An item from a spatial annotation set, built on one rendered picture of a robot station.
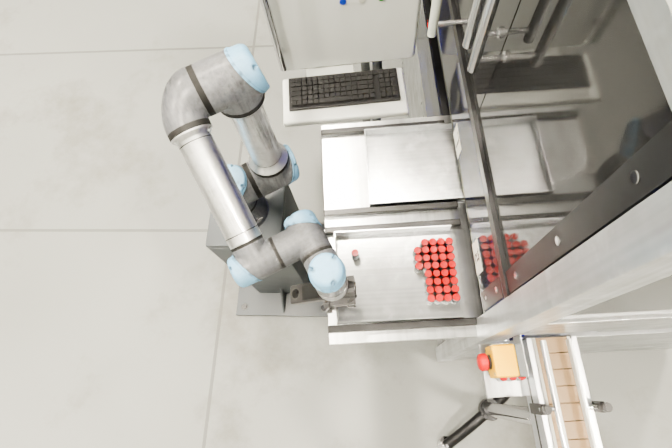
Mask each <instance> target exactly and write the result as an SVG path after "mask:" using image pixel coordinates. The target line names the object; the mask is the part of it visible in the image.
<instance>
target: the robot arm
mask: <svg viewBox="0 0 672 448"><path fill-rule="evenodd" d="M269 88H270V85H269V84H268V82H267V80H266V78H265V76H264V75H263V73H262V71H261V70H260V68H259V66H258V64H257V63H256V61H255V59H254V57H253V56H252V54H251V52H250V51H249V49H248V47H247V46H246V45H244V44H236V45H234V46H231V47H226V48H224V50H222V51H220V52H217V53H215V54H213V55H211V56H208V57H206V58H204V59H202V60H199V61H197V62H195V63H193V64H190V65H188V66H186V67H183V68H181V69H179V70H177V71H176V72H175V73H174V74H173V75H172V76H171V77H170V79H169V80H168V82H167V84H166V86H165V88H164V92H163V96H162V102H161V114H162V122H163V126H164V129H165V132H166V135H167V137H168V139H169V141H170V143H171V144H172V145H174V146H177V147H178V148H179V150H180V152H181V153H182V155H183V157H184V159H185V161H186V163H187V165H188V167H189V169H190V171H191V173H192V175H193V177H194V179H195V181H196V183H197V185H198V187H199V189H200V191H201V193H202V195H203V197H204V199H205V201H206V203H207V204H208V206H209V208H210V210H211V212H212V214H213V216H214V218H215V220H216V222H217V224H218V226H219V228H220V230H221V232H222V234H223V236H224V238H225V240H226V242H227V244H228V246H229V248H230V250H231V251H232V254H233V255H232V256H231V257H230V258H229V259H228V260H227V265H228V268H229V270H230V273H231V275H232V277H233V279H234V280H235V282H236V283H237V284H238V285H239V286H240V287H248V286H250V285H252V284H254V283H256V282H258V281H262V279H264V278H266V277H268V276H270V275H272V274H274V273H276V272H278V271H280V270H282V269H283V268H285V267H288V266H290V265H291V264H293V263H295V262H297V261H299V260H301V262H302V263H303V265H304V267H305V269H306V271H307V273H308V275H309V279H310V281H311V282H310V283H304V284H298V285H292V286H291V287H290V303H291V304H295V305H298V304H305V303H312V302H319V301H323V306H324V308H326V313H327V314H331V313H333V310H334V309H335V307H340V306H347V308H353V307H356V298H357V294H356V282H354V281H355V278H354V275H352V276H346V268H345V265H344V263H343V262H342V260H341V259H340V258H339V257H338V255H337V254H336V252H335V250H334V249H333V247H332V245H331V243H330V241H329V239H328V237H327V235H326V234H325V232H324V230H323V228H322V224H321V223H320V222H319V221H318V219H317V217H316V215H315V214H314V213H313V212H312V211H311V210H307V209H304V210H299V211H297V212H295V213H293V214H291V216H289V217H287V218H286V220H285V221H284V227H285V230H284V231H282V232H280V233H278V234H276V235H274V236H272V237H270V238H268V239H266V240H265V239H264V238H263V236H262V233H261V231H260V229H259V226H260V225H261V224H262V223H263V222H264V221H265V219H266V218H267V215H268V211H269V206H268V202H267V200H266V198H265V196H266V195H268V194H270V193H272V192H274V191H276V190H278V189H280V188H282V187H285V186H287V185H290V184H291V183H292V182H294V181H296V180H297V179H298V178H299V168H298V165H297V162H296V159H295V157H294V154H293V152H292V151H291V149H290V147H289V146H288V145H286V144H284V145H282V144H281V143H279V142H277V139H276V137H275V134H274V132H273V129H272V127H271V124H270V121H269V119H268V116H267V114H266V111H265V109H264V106H263V103H264V100H265V92H267V90H269ZM218 113H221V114H222V115H224V116H225V117H227V118H231V120H232V122H233V124H234V126H235V128H236V130H237V132H238V134H239V136H240V138H241V139H242V141H243V143H244V145H245V147H246V149H247V151H248V153H249V158H248V162H246V163H244V164H242V165H240V166H237V165H232V164H226V162H225V160H224V158H223V156H222V154H221V152H220V150H219V148H218V146H217V144H216V142H215V140H214V138H213V136H212V134H211V131H212V127H213V126H212V124H211V122H210V120H209V117H210V116H213V115H215V114H218ZM349 305H354V306H349Z"/></svg>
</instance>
